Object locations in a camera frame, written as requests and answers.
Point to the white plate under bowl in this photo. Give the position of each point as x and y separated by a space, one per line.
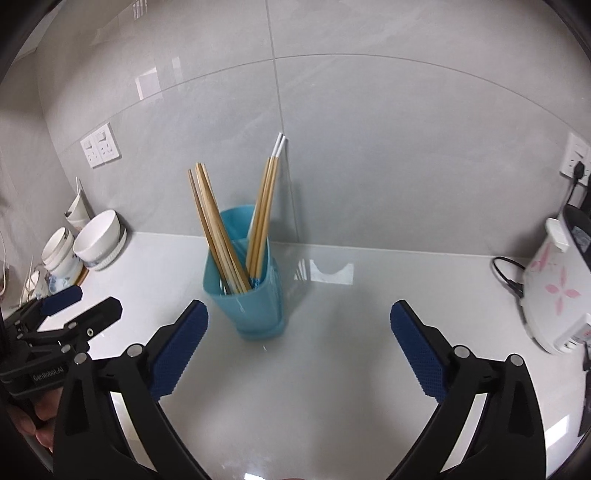
109 258

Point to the large white bowl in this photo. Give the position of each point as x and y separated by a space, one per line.
98 237

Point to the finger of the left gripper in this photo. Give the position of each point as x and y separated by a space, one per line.
90 323
62 298

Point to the white chopstick in holder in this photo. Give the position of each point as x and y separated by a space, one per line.
262 233
275 161

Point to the white patterned cup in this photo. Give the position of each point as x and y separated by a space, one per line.
35 287

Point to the blue plastic utensil holder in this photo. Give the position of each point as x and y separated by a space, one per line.
254 307

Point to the bamboo chopstick pale grey end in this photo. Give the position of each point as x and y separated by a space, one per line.
224 226

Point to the white double wall socket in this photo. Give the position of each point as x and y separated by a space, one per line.
99 147

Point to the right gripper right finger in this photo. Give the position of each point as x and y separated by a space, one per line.
509 440

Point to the bamboo chopstick blue band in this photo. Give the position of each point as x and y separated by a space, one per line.
259 263

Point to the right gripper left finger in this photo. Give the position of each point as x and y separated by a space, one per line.
89 442

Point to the wooden round tray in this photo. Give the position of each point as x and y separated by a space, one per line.
82 276

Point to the white rice cooker pink flowers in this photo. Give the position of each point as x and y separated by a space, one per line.
556 292

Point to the brown bamboo chopstick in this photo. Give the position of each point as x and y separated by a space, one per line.
254 227

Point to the bamboo chopstick blue star end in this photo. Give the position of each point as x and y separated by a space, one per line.
208 230

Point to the right wall socket with plug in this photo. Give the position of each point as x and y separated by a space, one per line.
576 150

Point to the white pitcher jug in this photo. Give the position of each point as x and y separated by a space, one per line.
77 214

